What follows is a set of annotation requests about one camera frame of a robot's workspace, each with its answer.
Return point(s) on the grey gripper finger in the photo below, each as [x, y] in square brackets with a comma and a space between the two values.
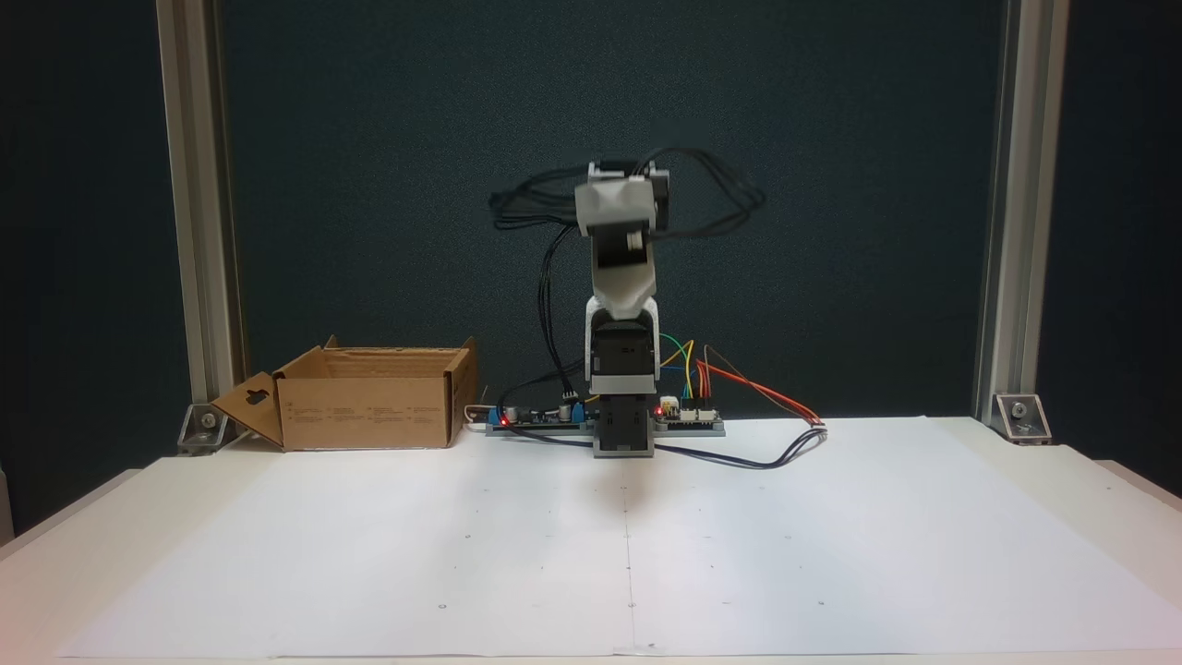
[623, 291]

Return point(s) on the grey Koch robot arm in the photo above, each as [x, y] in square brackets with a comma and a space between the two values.
[623, 425]

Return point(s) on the white circuit board with jumpers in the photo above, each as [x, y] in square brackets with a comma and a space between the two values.
[688, 416]

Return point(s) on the blue circuit board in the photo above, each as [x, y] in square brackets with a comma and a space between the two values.
[540, 417]

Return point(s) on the open cardboard box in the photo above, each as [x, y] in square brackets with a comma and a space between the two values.
[369, 406]

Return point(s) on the aluminium frame post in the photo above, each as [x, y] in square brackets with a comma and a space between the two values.
[1020, 185]
[199, 185]

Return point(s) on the metal corner bracket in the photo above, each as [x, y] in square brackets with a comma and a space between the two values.
[205, 427]
[1023, 416]

